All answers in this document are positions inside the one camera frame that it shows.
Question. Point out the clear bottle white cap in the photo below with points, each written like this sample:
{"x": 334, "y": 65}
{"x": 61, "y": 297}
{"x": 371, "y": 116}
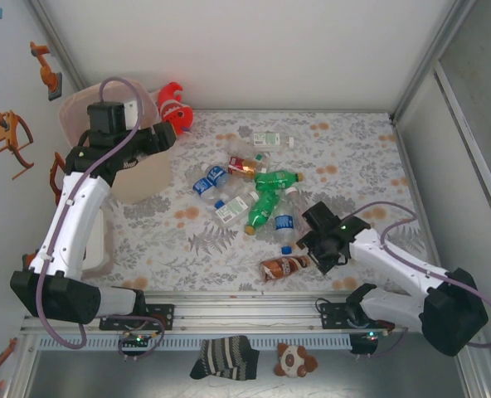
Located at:
{"x": 297, "y": 207}

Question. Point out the blue label water bottle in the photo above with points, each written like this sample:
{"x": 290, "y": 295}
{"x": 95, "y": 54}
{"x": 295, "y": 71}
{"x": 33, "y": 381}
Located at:
{"x": 217, "y": 174}
{"x": 200, "y": 185}
{"x": 284, "y": 221}

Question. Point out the brown chocolate milk bottle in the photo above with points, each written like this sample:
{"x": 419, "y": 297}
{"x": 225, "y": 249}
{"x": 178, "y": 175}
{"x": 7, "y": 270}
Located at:
{"x": 285, "y": 266}

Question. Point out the green soda bottle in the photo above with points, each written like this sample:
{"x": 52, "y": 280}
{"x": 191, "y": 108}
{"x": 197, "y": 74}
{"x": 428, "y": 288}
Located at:
{"x": 276, "y": 179}
{"x": 262, "y": 207}

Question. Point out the white green label bottle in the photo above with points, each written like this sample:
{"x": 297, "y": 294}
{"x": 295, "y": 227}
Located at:
{"x": 270, "y": 139}
{"x": 233, "y": 207}

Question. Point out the clear crushed bottle blue cap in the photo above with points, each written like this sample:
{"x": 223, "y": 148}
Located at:
{"x": 233, "y": 190}

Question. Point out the red label tea bottle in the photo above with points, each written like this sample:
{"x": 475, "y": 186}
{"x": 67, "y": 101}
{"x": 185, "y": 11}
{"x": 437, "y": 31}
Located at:
{"x": 241, "y": 166}

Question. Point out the clear crushed bottle green cap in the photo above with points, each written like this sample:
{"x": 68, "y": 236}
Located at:
{"x": 243, "y": 148}

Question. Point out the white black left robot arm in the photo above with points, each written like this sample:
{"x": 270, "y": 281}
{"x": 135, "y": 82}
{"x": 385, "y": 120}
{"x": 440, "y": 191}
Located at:
{"x": 75, "y": 215}

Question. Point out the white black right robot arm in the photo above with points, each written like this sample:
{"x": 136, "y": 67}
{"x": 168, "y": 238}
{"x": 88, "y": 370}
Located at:
{"x": 395, "y": 261}

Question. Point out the red fish plush toy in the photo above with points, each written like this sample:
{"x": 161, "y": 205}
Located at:
{"x": 175, "y": 116}

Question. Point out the pink plastic basket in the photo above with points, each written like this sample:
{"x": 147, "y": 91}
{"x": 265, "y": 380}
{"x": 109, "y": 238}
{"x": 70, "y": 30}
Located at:
{"x": 146, "y": 182}

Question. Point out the small green circuit board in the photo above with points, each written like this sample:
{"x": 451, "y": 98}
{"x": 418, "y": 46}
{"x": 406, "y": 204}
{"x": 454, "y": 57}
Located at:
{"x": 368, "y": 336}
{"x": 137, "y": 339}

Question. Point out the brown white plush toy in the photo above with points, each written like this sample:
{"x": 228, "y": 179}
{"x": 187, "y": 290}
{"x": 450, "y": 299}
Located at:
{"x": 291, "y": 360}

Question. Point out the white tissue box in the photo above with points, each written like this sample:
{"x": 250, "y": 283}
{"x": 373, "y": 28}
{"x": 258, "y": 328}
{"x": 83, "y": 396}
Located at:
{"x": 100, "y": 248}

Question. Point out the floral tablecloth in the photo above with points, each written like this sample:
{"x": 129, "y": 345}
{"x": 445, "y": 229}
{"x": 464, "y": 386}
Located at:
{"x": 179, "y": 269}

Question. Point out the black beige striped sock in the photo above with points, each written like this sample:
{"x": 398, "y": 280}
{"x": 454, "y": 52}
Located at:
{"x": 225, "y": 358}

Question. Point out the aluminium frame post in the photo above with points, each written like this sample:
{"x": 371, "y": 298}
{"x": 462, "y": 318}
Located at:
{"x": 432, "y": 49}
{"x": 59, "y": 45}

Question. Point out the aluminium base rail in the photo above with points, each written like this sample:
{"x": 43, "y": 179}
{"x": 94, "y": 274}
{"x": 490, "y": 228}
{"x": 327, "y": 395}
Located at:
{"x": 249, "y": 315}

